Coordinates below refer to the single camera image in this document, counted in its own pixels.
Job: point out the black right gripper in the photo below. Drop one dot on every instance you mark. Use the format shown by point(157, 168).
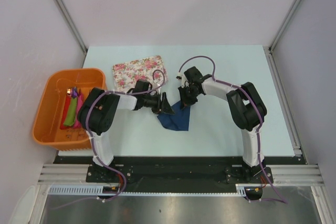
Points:
point(185, 102)

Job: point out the green napkin roll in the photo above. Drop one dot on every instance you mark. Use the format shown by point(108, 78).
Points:
point(71, 113)

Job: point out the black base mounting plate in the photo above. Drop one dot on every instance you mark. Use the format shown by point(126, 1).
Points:
point(180, 175)

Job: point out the white slotted cable duct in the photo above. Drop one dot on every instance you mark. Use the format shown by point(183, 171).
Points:
point(75, 190)

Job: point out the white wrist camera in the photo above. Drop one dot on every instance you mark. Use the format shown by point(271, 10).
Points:
point(180, 76)
point(158, 86)

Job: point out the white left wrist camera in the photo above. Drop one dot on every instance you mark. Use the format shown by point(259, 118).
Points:
point(158, 86)

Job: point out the floral rectangular tray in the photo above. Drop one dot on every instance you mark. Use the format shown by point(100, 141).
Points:
point(126, 74)

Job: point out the red napkin roll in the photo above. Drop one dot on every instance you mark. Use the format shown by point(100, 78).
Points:
point(64, 113)

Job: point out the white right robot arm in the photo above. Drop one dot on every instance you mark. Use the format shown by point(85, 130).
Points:
point(245, 104)

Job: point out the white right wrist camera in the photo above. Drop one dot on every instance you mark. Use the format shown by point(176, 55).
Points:
point(180, 76)

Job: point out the aluminium frame rail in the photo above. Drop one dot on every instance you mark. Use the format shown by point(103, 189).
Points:
point(63, 174)

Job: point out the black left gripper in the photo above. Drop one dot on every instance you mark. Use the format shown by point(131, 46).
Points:
point(162, 105)

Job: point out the pink napkin roll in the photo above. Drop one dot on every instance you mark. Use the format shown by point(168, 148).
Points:
point(78, 107)

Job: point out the dark blue paper napkin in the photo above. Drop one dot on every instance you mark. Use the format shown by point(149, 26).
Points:
point(179, 121)

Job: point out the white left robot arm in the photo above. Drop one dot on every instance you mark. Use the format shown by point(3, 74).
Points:
point(97, 113)

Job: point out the orange plastic basket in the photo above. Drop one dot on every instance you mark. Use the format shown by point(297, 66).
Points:
point(46, 129)

